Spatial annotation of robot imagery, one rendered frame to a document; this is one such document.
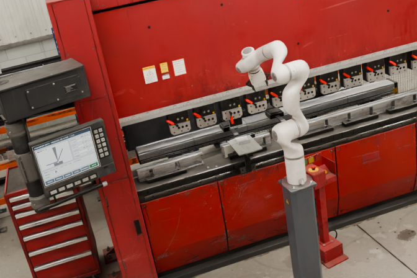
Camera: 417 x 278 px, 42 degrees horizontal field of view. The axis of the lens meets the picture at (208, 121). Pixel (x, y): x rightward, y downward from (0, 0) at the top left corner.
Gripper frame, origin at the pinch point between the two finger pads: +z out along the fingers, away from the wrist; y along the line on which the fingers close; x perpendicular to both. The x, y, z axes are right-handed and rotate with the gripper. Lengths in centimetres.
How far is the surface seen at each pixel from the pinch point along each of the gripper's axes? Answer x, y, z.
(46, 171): -31, -138, -36
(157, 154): 37, -89, 52
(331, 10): 47, 73, 2
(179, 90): 30, -51, -2
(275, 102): 25, 9, 42
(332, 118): 22, 48, 80
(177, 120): 23, -62, 16
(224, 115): 23.0, -29.4, 30.5
